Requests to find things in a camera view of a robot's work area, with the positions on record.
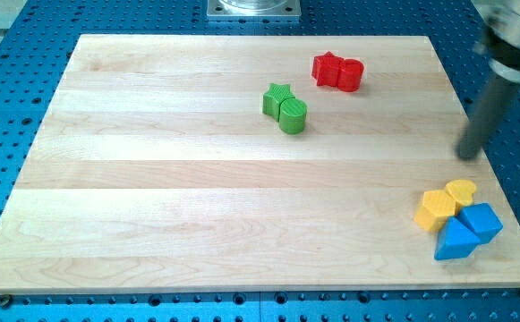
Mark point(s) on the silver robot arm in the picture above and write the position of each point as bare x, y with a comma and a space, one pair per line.
501, 40

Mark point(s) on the yellow hexagon block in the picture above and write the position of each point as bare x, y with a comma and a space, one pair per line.
434, 209

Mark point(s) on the green cylinder block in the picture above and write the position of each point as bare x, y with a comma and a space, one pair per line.
292, 116

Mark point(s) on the green star block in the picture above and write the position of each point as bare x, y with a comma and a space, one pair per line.
274, 97

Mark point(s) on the light wooden board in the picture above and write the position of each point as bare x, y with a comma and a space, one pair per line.
155, 170

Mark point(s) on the red star block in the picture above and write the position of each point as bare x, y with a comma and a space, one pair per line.
326, 68

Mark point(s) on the red cylinder block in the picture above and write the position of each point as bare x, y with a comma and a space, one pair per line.
350, 75

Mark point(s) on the yellow heart block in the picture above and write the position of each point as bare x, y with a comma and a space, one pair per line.
462, 192

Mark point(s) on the blue triangle block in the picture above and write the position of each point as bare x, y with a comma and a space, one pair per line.
455, 240

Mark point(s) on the blue cube block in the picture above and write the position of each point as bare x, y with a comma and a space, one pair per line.
482, 220

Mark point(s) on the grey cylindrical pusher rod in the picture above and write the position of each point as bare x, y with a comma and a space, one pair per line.
489, 111

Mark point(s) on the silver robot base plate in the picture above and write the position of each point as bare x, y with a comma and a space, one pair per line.
224, 10

